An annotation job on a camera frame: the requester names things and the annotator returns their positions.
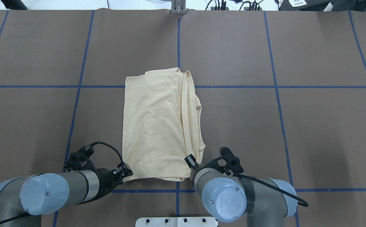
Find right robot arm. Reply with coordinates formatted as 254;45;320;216
185;151;308;227

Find black box device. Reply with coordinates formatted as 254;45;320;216
279;0;331;11

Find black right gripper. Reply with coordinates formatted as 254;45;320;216
184;154;199;172

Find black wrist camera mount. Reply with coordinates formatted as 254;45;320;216
64;146;95;172
205;147;244;176

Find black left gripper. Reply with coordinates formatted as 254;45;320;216
106;162;133;189

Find grey aluminium frame post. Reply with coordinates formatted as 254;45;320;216
171;0;187;15

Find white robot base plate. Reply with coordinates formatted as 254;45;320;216
135;217;219;227

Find beige long-sleeve printed shirt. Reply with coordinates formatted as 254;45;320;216
122;67;206;182

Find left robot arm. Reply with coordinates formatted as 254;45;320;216
0;164;133;227

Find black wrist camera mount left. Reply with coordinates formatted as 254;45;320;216
64;146;95;172

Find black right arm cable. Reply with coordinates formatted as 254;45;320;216
237;173;309;207

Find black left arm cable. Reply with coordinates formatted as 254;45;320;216
0;142;125;227

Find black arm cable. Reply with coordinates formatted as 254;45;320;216
0;142;125;227
237;173;309;207

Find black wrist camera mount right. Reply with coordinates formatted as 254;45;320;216
205;147;244;176

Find black cables on desk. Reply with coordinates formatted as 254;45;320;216
204;0;264;11

